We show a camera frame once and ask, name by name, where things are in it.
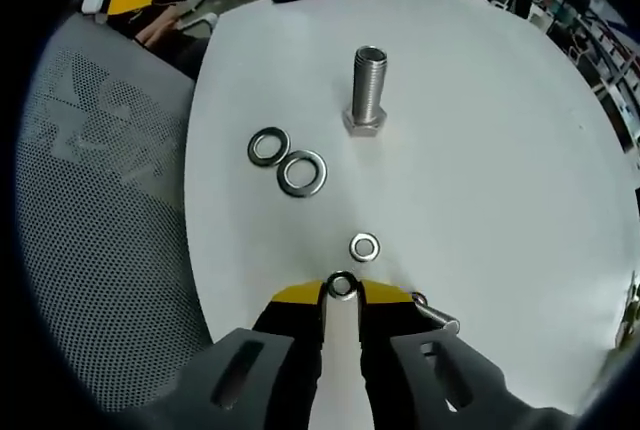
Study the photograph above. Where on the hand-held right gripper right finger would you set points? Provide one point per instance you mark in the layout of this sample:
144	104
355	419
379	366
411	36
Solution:
390	320

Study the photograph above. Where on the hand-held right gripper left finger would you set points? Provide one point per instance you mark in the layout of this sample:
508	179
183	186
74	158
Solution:
290	320

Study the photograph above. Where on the small steel nut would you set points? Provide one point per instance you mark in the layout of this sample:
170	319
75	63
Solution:
342	275

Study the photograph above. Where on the large steel washer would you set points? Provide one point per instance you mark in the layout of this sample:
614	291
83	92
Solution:
253	149
320	175

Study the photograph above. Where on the large steel hex bolt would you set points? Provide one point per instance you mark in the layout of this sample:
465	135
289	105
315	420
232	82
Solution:
367	95

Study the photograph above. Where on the grey chair armrest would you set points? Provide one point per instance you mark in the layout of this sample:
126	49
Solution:
197	21

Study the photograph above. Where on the small steel bolt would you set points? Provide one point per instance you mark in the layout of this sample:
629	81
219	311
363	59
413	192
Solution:
440	318

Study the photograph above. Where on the grey mesh office chair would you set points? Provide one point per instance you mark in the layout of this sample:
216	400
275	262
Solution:
100	250

